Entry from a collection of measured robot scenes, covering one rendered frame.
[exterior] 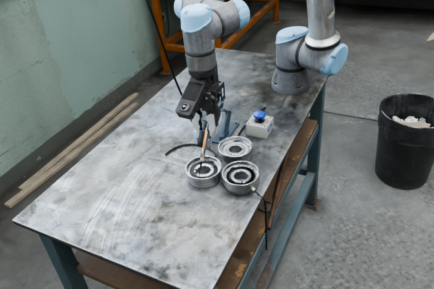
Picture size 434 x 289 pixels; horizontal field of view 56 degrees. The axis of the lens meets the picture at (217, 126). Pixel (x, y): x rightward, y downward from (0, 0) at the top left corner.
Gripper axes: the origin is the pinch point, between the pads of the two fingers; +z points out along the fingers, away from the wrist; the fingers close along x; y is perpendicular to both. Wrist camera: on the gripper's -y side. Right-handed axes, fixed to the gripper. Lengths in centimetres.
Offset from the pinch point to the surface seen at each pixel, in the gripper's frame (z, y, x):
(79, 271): 39, -31, 33
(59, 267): 35, -33, 37
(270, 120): 8.8, 25.0, -10.3
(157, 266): 13.1, -34.8, -3.3
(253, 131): 11.0, 20.3, -6.1
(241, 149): 11.5, 10.5, -5.8
